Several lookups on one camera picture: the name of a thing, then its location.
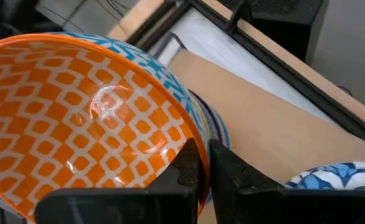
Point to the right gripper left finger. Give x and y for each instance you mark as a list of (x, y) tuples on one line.
[(123, 205)]

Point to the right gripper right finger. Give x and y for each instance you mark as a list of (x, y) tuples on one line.
[(263, 205)]

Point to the blue patterned white plate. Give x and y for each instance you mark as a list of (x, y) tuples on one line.
[(335, 177)]

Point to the navy striped bowl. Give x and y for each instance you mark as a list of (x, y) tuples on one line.
[(217, 124)]

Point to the bowl with orange inside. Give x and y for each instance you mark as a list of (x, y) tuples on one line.
[(76, 124)]

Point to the bowl with yellow inside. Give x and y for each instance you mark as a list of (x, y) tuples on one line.
[(205, 116)]

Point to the white table mat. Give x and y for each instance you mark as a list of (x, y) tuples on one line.
[(232, 46)]

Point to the wooden shelf with black frame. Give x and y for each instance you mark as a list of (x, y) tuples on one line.
[(279, 124)]

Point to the black metal table frame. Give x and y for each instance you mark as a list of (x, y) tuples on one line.
[(294, 77)]

